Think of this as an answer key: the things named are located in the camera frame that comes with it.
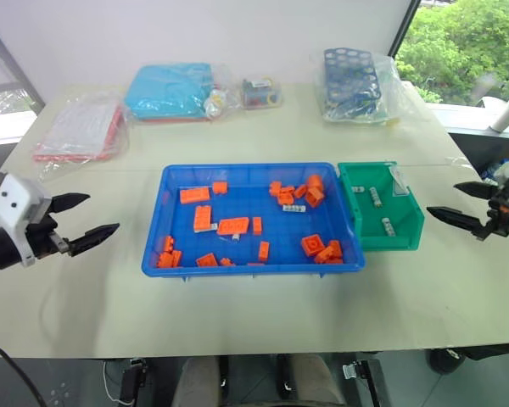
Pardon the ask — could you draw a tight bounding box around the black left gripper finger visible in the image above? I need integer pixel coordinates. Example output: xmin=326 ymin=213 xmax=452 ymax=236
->
xmin=51 ymin=192 xmax=92 ymax=215
xmin=69 ymin=223 xmax=121 ymax=257

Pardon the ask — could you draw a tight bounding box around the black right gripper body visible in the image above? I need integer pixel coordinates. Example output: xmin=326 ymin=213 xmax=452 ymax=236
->
xmin=484 ymin=177 xmax=509 ymax=237

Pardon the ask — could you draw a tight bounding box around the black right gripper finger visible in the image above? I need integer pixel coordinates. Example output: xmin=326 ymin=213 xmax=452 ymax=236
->
xmin=425 ymin=205 xmax=489 ymax=241
xmin=452 ymin=181 xmax=499 ymax=201

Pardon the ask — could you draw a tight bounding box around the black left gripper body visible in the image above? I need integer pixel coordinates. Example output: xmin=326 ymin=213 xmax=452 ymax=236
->
xmin=24 ymin=199 xmax=72 ymax=260

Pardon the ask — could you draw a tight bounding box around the green plastic bin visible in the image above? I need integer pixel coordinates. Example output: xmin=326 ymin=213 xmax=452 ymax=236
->
xmin=336 ymin=160 xmax=427 ymax=253

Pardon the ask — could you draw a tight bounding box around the small clear box of toys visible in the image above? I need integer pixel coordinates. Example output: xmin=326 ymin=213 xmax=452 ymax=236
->
xmin=240 ymin=75 xmax=284 ymax=111

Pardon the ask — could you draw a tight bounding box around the clear label holder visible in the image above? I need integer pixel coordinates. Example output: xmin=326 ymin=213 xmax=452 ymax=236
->
xmin=388 ymin=165 xmax=409 ymax=198

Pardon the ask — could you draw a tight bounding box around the plastic bag with red sheets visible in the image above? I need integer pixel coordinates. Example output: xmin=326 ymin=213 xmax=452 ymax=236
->
xmin=31 ymin=86 xmax=131 ymax=164

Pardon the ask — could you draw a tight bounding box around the white cylinder roll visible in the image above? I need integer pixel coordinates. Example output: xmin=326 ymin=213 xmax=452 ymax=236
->
xmin=489 ymin=94 xmax=509 ymax=133

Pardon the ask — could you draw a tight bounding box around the black wheel under table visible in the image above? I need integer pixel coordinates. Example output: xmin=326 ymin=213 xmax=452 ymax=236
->
xmin=425 ymin=343 xmax=509 ymax=375

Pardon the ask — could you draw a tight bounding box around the teal item in plastic bag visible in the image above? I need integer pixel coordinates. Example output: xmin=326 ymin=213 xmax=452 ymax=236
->
xmin=122 ymin=62 xmax=231 ymax=125

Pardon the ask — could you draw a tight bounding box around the orange square plastic part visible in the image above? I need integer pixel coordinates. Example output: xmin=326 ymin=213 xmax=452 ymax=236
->
xmin=301 ymin=235 xmax=326 ymax=258

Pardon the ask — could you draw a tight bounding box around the blue hole rack in bag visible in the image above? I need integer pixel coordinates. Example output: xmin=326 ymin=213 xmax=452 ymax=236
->
xmin=313 ymin=47 xmax=409 ymax=127

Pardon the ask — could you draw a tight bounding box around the grey rounded shape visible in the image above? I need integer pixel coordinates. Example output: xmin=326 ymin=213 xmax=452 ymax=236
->
xmin=171 ymin=354 xmax=222 ymax=407
xmin=288 ymin=353 xmax=350 ymax=407

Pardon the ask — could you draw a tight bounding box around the blue plastic tray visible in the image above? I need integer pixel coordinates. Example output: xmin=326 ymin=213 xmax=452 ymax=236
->
xmin=141 ymin=162 xmax=367 ymax=280

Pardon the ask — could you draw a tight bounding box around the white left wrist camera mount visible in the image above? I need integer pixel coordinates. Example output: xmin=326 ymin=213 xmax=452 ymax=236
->
xmin=0 ymin=173 xmax=53 ymax=267

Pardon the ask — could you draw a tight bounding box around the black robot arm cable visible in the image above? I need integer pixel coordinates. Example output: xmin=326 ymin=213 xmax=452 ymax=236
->
xmin=0 ymin=333 xmax=48 ymax=407

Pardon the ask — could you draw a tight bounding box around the grey window frame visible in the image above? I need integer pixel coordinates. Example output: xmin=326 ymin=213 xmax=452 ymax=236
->
xmin=0 ymin=12 xmax=47 ymax=112

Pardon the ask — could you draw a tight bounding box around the thin white cable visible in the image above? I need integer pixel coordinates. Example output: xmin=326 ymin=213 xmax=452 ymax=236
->
xmin=101 ymin=360 xmax=125 ymax=404

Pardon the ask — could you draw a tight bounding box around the black bracket under table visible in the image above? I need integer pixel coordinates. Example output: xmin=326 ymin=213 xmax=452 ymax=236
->
xmin=340 ymin=359 xmax=388 ymax=407
xmin=118 ymin=357 xmax=148 ymax=404

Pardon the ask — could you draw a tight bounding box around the white ring in bag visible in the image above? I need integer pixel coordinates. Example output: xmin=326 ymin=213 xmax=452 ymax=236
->
xmin=204 ymin=89 xmax=227 ymax=119

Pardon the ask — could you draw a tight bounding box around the black window frame post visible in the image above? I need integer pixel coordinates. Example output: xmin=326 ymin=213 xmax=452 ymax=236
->
xmin=387 ymin=0 xmax=422 ymax=59

